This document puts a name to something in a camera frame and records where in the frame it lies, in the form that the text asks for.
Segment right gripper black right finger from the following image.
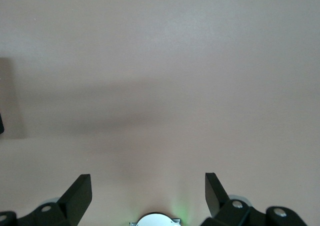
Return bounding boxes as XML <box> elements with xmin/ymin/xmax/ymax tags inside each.
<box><xmin>201</xmin><ymin>172</ymin><xmax>307</xmax><ymax>226</ymax></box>

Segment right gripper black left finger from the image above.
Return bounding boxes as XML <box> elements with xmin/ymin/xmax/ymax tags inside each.
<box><xmin>0</xmin><ymin>173</ymin><xmax>94</xmax><ymax>226</ymax></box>

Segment table cover mat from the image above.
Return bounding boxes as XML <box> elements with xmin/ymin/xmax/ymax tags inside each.
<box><xmin>0</xmin><ymin>0</ymin><xmax>320</xmax><ymax>226</ymax></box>

